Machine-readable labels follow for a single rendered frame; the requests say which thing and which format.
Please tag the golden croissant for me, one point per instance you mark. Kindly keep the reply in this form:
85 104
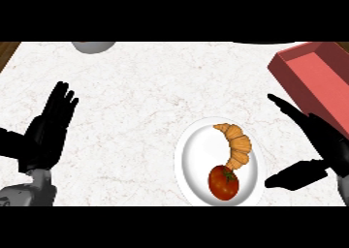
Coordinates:
239 145

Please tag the white oval plate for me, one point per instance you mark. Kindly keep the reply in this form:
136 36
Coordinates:
219 161

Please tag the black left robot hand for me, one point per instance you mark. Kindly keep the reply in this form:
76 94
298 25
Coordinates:
48 132

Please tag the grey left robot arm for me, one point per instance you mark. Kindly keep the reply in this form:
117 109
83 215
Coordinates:
25 190

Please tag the red tomato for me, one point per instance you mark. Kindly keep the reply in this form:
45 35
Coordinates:
224 182

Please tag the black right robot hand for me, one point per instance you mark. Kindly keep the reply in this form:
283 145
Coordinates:
326 142

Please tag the red cardboard box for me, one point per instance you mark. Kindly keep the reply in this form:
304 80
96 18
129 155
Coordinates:
326 87

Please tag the grey round bowl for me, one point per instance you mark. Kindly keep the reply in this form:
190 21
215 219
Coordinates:
93 47

